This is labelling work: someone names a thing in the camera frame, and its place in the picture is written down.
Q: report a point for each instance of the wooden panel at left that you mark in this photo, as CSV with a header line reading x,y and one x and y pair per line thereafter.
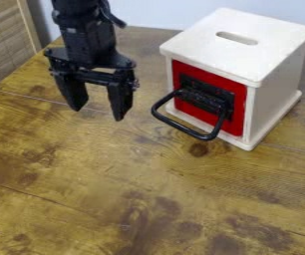
x,y
18,38

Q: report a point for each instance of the red wooden drawer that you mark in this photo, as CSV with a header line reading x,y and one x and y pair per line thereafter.
x,y
232,126

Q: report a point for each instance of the white wooden box cabinet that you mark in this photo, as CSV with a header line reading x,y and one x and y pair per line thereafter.
x,y
254,50

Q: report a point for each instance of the black metal drawer handle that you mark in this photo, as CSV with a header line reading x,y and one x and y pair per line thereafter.
x,y
190,119

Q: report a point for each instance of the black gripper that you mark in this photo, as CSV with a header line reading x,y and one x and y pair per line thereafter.
x,y
89,60

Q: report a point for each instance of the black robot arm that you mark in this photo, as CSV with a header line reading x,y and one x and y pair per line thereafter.
x,y
81,9

